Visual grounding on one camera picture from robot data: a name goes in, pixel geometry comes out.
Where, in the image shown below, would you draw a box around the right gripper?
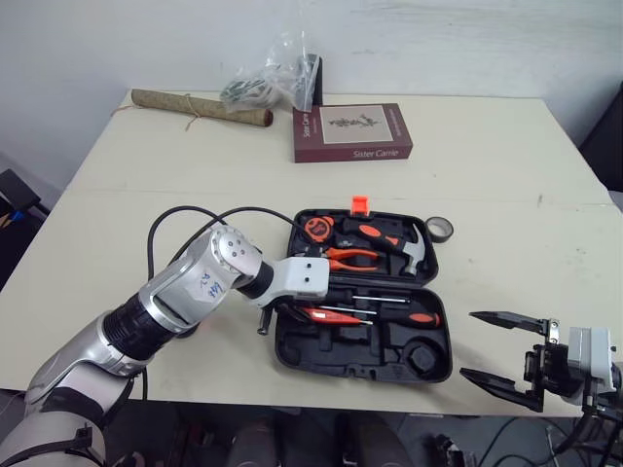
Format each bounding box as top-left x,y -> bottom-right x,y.
458,309 -> 571,414

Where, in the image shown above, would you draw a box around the rolled tan scroll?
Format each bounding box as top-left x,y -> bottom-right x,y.
129,88 -> 275,129

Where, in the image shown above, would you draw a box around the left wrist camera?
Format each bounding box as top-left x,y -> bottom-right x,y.
269,256 -> 332,306

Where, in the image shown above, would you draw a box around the black cable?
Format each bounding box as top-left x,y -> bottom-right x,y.
147,205 -> 299,283
544,413 -> 623,467

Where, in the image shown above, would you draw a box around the black handled screwdriver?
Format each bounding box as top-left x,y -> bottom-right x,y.
326,290 -> 411,305

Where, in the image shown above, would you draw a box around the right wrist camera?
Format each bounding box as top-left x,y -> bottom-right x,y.
567,326 -> 618,396

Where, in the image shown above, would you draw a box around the dark red book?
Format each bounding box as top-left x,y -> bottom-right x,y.
292,102 -> 416,164

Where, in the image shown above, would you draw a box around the orange handled screwdriver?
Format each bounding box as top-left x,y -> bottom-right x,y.
407,311 -> 442,329

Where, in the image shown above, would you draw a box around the black tool case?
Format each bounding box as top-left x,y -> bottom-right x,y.
274,195 -> 455,386

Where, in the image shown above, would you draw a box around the hammer with orange black handle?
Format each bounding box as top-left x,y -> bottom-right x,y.
356,222 -> 436,276

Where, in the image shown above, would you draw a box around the orange handled pliers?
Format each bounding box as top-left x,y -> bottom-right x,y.
311,246 -> 382,272

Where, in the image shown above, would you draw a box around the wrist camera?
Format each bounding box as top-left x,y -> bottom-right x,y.
269,256 -> 332,306
567,326 -> 618,396

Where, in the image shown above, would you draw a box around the black upright box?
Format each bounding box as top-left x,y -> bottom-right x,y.
296,54 -> 325,106

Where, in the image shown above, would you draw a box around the robot body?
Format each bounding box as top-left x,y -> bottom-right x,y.
228,415 -> 408,467

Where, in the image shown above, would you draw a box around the clear plastic bag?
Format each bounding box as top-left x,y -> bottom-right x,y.
219,30 -> 318,116

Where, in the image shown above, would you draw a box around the grey roll of tape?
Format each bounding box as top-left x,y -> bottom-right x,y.
423,216 -> 456,243

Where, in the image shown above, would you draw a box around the orange black tape measure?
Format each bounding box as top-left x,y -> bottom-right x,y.
301,216 -> 338,243

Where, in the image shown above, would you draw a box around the thin steel screwdriver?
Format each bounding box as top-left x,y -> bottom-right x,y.
318,304 -> 379,317

